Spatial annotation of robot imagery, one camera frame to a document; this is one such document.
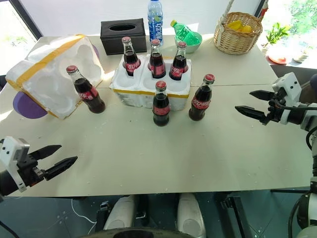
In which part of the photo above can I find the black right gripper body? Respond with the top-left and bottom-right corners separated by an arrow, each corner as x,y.
260,88 -> 286,125

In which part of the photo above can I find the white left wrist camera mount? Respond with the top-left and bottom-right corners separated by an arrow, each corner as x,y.
0,136 -> 31,193

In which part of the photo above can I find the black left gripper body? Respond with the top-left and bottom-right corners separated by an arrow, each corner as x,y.
16,153 -> 47,188

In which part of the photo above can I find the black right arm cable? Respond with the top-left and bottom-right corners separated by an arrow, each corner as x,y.
276,103 -> 317,151

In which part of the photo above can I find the white foam bottle tray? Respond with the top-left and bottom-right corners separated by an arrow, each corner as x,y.
108,54 -> 193,110

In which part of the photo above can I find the black tissue box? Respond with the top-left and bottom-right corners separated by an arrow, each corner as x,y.
100,17 -> 148,56

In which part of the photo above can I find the green plastic soda bottle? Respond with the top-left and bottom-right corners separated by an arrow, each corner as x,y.
170,19 -> 202,47

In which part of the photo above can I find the black table frame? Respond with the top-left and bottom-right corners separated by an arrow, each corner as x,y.
220,190 -> 254,238

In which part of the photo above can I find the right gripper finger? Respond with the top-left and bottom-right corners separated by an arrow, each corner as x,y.
249,90 -> 276,102
234,105 -> 268,122

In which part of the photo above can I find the wicker basket with handle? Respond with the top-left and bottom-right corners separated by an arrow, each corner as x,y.
213,0 -> 264,56

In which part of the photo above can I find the green bowl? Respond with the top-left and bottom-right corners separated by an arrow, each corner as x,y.
174,32 -> 203,54

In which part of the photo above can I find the white robot foot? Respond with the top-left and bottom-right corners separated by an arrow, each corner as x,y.
103,194 -> 136,232
176,193 -> 207,238

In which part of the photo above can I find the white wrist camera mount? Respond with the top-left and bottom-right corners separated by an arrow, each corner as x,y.
0,136 -> 31,193
271,72 -> 303,106

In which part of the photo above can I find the blue plastic drink bottle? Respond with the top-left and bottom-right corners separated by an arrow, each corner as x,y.
147,0 -> 164,47

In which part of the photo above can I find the white foam lid yellow tape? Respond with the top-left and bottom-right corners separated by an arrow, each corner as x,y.
5,34 -> 104,120

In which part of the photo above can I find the white floor cable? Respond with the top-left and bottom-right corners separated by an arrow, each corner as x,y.
71,198 -> 98,227

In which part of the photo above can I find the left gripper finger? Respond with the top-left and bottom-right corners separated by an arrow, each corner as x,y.
44,156 -> 78,181
30,144 -> 62,162

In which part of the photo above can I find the black window frame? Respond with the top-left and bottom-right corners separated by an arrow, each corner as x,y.
12,0 -> 43,41

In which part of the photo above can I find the glass cola bottle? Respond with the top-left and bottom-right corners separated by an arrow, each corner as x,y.
121,36 -> 142,76
168,41 -> 188,81
188,73 -> 216,122
152,80 -> 171,127
148,39 -> 167,80
66,65 -> 106,115

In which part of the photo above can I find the red plate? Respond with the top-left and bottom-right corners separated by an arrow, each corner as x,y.
268,55 -> 288,64

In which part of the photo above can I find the purple round disc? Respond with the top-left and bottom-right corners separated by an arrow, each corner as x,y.
12,91 -> 48,119

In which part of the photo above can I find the white right robot foot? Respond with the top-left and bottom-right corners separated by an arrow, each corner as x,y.
176,193 -> 207,238

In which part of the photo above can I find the green potted plant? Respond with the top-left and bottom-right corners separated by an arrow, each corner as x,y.
261,22 -> 292,57

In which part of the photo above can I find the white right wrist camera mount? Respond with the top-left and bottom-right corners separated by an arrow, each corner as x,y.
271,72 -> 303,106

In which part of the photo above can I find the yellow fruit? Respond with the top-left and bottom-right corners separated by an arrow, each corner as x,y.
226,20 -> 253,34

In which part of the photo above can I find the white left robot foot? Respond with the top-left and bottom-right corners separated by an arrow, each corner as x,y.
103,194 -> 136,232

